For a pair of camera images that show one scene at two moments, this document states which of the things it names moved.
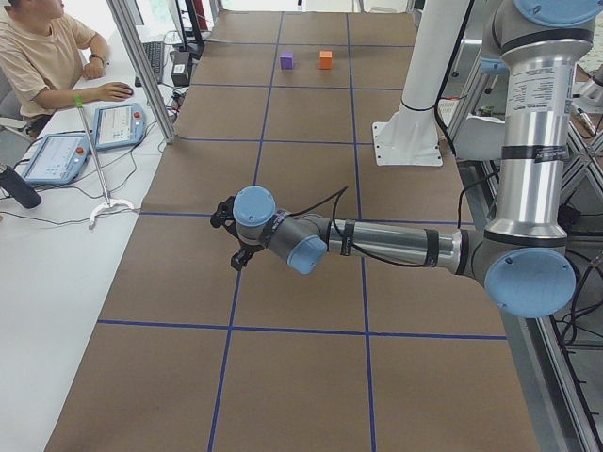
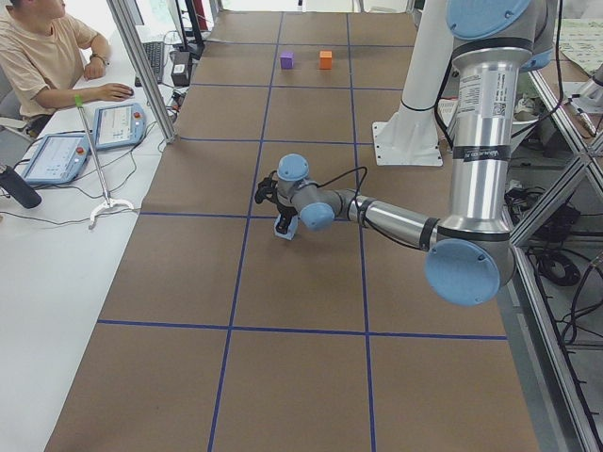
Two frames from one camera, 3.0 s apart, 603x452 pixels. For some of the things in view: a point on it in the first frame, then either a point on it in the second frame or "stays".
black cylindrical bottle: x=18 y=188 stays
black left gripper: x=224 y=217 -> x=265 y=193
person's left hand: x=114 y=91 stays
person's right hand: x=94 y=69 stays
